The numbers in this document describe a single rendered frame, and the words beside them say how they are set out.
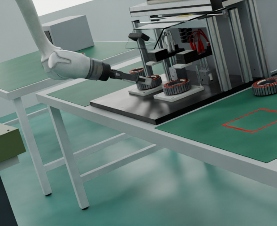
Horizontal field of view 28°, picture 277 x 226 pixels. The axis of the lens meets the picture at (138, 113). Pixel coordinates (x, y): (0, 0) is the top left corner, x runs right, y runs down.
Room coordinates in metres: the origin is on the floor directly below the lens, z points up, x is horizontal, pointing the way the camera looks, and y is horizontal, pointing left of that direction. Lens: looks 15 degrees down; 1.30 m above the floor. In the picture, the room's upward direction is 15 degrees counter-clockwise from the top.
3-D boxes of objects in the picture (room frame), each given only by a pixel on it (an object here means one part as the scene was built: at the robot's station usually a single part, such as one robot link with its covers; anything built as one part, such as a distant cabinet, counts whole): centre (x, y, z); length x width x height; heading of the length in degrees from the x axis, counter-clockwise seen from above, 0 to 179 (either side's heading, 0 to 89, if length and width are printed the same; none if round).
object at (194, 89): (2.17, -0.17, 0.78); 0.15 x 0.15 x 0.01; 23
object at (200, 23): (2.32, -0.22, 1.03); 0.62 x 0.01 x 0.03; 23
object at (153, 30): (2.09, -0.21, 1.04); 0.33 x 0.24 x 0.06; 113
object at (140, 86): (2.39, -0.08, 0.80); 0.11 x 0.11 x 0.04
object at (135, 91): (2.39, -0.08, 0.78); 0.15 x 0.15 x 0.01; 23
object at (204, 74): (2.22, -0.31, 0.80); 0.08 x 0.05 x 0.06; 23
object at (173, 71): (2.44, -0.21, 0.80); 0.08 x 0.05 x 0.06; 23
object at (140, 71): (2.84, -0.06, 0.77); 0.11 x 0.11 x 0.04
